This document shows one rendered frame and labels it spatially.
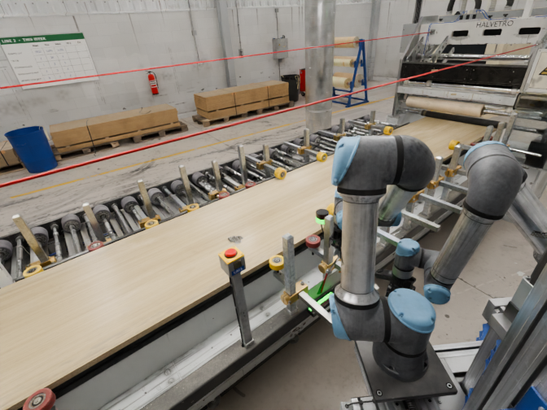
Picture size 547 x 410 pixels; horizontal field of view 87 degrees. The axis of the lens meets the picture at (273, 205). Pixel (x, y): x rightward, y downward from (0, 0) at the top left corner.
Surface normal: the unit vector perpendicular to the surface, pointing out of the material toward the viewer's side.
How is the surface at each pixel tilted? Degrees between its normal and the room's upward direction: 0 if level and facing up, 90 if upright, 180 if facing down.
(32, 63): 90
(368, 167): 73
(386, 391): 0
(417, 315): 7
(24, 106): 90
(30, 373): 0
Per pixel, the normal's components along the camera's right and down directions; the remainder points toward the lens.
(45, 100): 0.55, 0.40
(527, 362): -1.00, 0.09
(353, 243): -0.50, 0.22
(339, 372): -0.07, -0.85
